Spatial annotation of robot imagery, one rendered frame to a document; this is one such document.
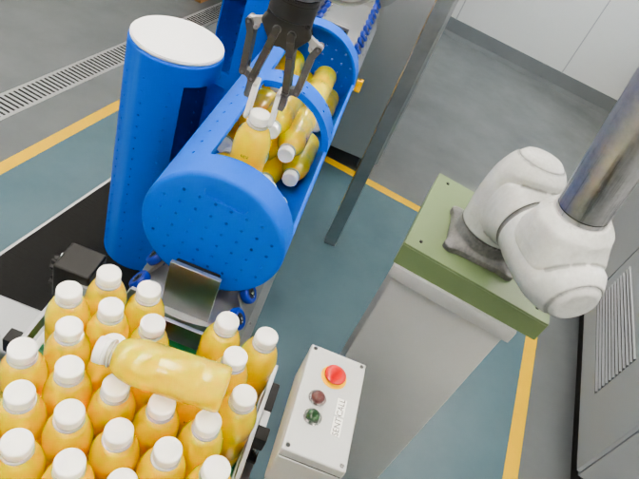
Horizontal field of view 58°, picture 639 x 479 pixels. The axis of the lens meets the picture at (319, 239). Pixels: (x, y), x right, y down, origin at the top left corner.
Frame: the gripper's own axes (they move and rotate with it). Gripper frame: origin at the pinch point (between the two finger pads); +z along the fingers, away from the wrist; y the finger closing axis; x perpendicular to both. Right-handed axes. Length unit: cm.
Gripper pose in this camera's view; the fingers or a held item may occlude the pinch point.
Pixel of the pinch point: (263, 103)
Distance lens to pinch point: 104.7
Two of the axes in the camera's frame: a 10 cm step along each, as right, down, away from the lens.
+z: -3.2, 7.0, 6.4
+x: -2.1, 6.1, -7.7
